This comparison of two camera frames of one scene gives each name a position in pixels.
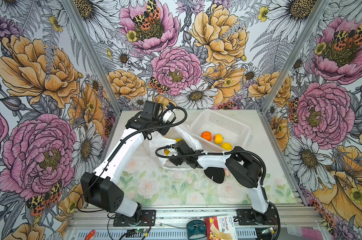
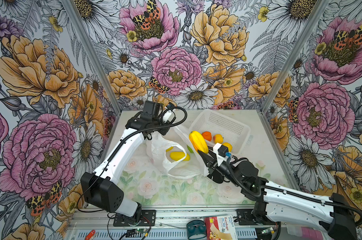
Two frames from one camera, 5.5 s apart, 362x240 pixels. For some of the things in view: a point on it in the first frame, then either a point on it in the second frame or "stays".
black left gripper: (163, 131) stays
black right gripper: (175, 161) to (211, 162)
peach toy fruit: (218, 139) stays
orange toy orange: (206, 135) stays
